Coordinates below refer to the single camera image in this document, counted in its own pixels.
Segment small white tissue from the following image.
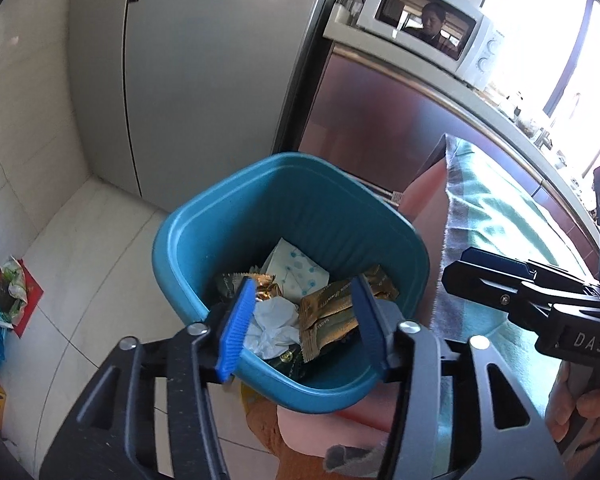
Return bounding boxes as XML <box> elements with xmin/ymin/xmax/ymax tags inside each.
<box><xmin>250</xmin><ymin>296</ymin><xmax>301</xmax><ymax>359</ymax></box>

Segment red bag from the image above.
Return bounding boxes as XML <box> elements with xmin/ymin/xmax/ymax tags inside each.
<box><xmin>0</xmin><ymin>258</ymin><xmax>45</xmax><ymax>338</ymax></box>

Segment dark framed window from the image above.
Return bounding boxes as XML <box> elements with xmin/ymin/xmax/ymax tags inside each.
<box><xmin>480</xmin><ymin>0</ymin><xmax>600</xmax><ymax>176</ymax></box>

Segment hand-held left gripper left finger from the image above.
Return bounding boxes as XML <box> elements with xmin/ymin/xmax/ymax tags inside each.
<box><xmin>40</xmin><ymin>277</ymin><xmax>259</xmax><ymax>480</ymax></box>

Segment person's right hand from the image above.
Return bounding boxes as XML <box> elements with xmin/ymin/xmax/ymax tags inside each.
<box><xmin>545</xmin><ymin>360</ymin><xmax>600</xmax><ymax>444</ymax></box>

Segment brown lower cabinets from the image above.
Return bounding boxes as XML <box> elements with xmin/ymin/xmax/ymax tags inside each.
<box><xmin>300</xmin><ymin>42</ymin><xmax>600</xmax><ymax>233</ymax></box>

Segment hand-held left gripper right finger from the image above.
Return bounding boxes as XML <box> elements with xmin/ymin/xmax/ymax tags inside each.
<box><xmin>349</xmin><ymin>276</ymin><xmax>567</xmax><ymax>480</ymax></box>

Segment blue plastic trash bin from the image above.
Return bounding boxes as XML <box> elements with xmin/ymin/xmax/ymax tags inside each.
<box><xmin>152</xmin><ymin>152</ymin><xmax>431</xmax><ymax>415</ymax></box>

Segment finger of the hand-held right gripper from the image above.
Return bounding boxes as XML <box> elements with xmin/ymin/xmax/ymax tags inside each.
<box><xmin>442</xmin><ymin>262</ymin><xmax>600</xmax><ymax>335</ymax></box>
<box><xmin>460</xmin><ymin>247</ymin><xmax>600</xmax><ymax>295</ymax></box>

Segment beige kitchen countertop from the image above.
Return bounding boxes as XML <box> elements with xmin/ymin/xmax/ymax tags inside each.
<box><xmin>322</xmin><ymin>2</ymin><xmax>600</xmax><ymax>241</ymax></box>

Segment blue dotted paper cup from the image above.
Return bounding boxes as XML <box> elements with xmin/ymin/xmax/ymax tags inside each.
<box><xmin>260</xmin><ymin>239</ymin><xmax>331</xmax><ymax>306</ymax></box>

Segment white microwave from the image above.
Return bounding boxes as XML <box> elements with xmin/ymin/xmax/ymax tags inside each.
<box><xmin>356</xmin><ymin>0</ymin><xmax>503</xmax><ymax>86</ymax></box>

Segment teal printed tablecloth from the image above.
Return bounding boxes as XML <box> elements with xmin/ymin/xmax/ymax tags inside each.
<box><xmin>325</xmin><ymin>132</ymin><xmax>600</xmax><ymax>476</ymax></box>

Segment gold snack wrapper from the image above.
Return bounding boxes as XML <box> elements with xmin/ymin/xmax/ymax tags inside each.
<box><xmin>300</xmin><ymin>266</ymin><xmax>400</xmax><ymax>362</ymax></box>
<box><xmin>242</xmin><ymin>272</ymin><xmax>281</xmax><ymax>302</ymax></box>

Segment grey refrigerator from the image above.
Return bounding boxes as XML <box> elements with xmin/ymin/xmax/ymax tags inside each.
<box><xmin>70</xmin><ymin>0</ymin><xmax>342</xmax><ymax>202</ymax></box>

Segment dark green snack wrapper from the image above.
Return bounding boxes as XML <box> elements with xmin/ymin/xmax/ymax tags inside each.
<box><xmin>215</xmin><ymin>272</ymin><xmax>246</xmax><ymax>304</ymax></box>

